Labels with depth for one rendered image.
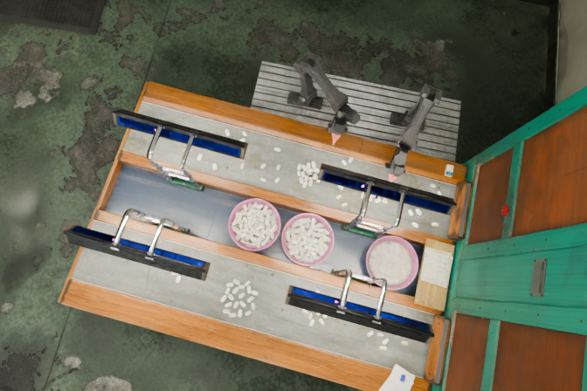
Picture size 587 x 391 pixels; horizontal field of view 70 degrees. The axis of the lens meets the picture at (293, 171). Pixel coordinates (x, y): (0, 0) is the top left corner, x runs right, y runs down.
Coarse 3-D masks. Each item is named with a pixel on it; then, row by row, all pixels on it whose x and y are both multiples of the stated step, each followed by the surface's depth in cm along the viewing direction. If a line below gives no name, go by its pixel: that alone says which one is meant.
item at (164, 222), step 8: (128, 216) 176; (144, 216) 191; (152, 216) 192; (120, 224) 176; (160, 224) 175; (168, 224) 187; (176, 224) 197; (120, 232) 174; (160, 232) 175; (184, 232) 215; (120, 240) 174; (112, 248) 173; (152, 248) 173; (152, 256) 173
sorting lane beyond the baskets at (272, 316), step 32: (96, 224) 212; (96, 256) 208; (192, 256) 210; (224, 256) 210; (128, 288) 205; (160, 288) 205; (192, 288) 206; (224, 288) 206; (256, 288) 207; (320, 288) 208; (224, 320) 203; (256, 320) 203; (288, 320) 204; (352, 352) 201; (384, 352) 202; (416, 352) 202
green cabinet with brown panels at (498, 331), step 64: (576, 128) 143; (512, 192) 172; (576, 192) 134; (512, 256) 160; (576, 256) 126; (512, 320) 147; (576, 320) 117; (448, 384) 184; (512, 384) 140; (576, 384) 113
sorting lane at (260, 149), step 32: (224, 128) 228; (160, 160) 222; (192, 160) 222; (224, 160) 223; (256, 160) 224; (288, 160) 225; (320, 160) 225; (288, 192) 220; (320, 192) 221; (352, 192) 222; (448, 192) 224; (448, 224) 219
